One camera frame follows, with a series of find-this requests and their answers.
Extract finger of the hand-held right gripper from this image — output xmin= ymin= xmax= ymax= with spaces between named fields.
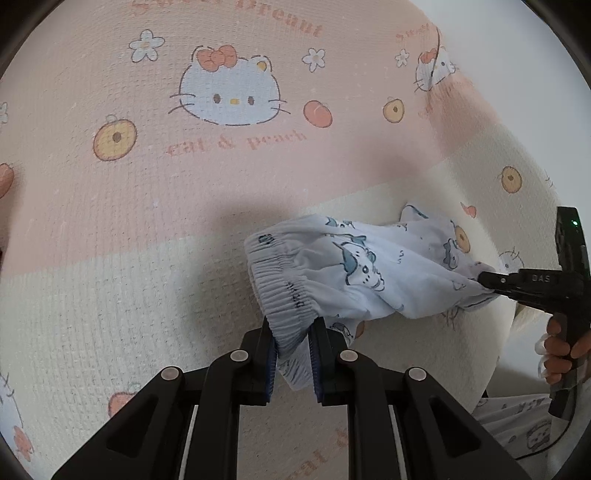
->
xmin=478 ymin=270 xmax=525 ymax=301

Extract pink and cream printed blanket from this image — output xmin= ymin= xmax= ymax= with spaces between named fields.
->
xmin=0 ymin=0 xmax=561 ymax=480

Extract person's printed pajama leg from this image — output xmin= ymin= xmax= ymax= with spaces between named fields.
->
xmin=473 ymin=391 xmax=583 ymax=480

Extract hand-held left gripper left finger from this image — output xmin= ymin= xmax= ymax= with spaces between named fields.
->
xmin=51 ymin=318 xmax=279 ymax=480

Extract white printed pajama pants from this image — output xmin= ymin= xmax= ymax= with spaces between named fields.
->
xmin=244 ymin=203 xmax=502 ymax=392

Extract person's right hand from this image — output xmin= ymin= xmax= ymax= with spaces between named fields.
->
xmin=536 ymin=318 xmax=591 ymax=385

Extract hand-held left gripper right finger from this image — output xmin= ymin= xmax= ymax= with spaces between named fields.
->
xmin=308 ymin=318 xmax=532 ymax=480

